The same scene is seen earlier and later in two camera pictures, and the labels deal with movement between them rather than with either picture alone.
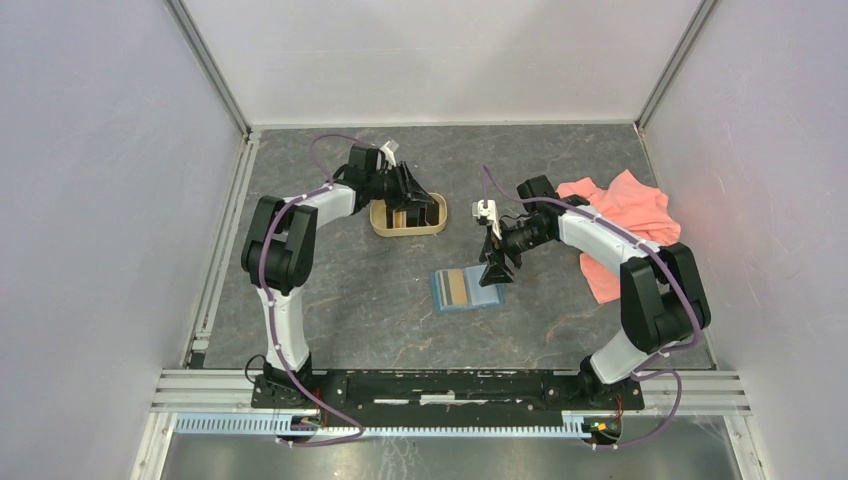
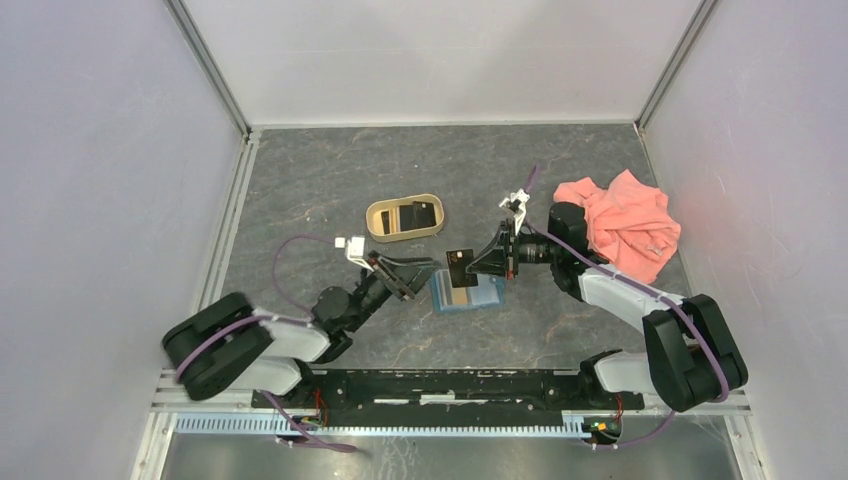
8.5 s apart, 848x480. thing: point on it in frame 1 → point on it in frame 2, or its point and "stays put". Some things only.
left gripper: (408, 187) → (410, 272)
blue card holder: (461, 289) stays put
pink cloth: (631, 203) stays put
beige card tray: (379, 223) stays put
